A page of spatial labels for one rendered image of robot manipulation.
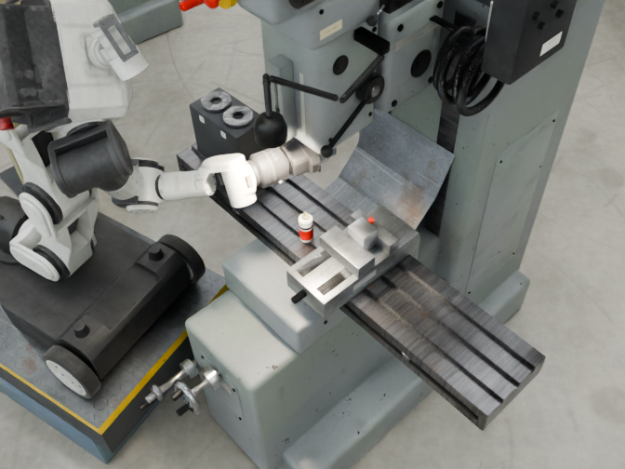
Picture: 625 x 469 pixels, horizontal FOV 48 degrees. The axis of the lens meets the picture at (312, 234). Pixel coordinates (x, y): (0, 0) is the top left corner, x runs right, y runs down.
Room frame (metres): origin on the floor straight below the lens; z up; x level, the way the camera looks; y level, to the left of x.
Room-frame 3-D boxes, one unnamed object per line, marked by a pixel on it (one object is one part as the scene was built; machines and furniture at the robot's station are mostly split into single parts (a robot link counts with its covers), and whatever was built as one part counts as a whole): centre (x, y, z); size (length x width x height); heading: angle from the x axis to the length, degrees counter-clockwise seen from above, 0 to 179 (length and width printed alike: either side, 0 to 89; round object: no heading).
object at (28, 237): (1.52, 0.85, 0.68); 0.21 x 0.20 x 0.13; 56
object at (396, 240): (1.19, -0.11, 0.97); 0.35 x 0.15 x 0.11; 130
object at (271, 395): (1.32, -0.01, 0.42); 0.81 x 0.32 x 0.60; 131
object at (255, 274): (1.33, -0.03, 0.78); 0.50 x 0.35 x 0.12; 131
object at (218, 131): (1.65, 0.24, 1.02); 0.22 x 0.12 x 0.20; 43
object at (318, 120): (1.33, -0.03, 1.47); 0.21 x 0.19 x 0.32; 41
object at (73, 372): (1.14, 0.77, 0.50); 0.20 x 0.05 x 0.20; 56
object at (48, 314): (1.50, 0.82, 0.59); 0.64 x 0.52 x 0.33; 56
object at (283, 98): (1.26, 0.06, 1.45); 0.04 x 0.04 x 0.21; 41
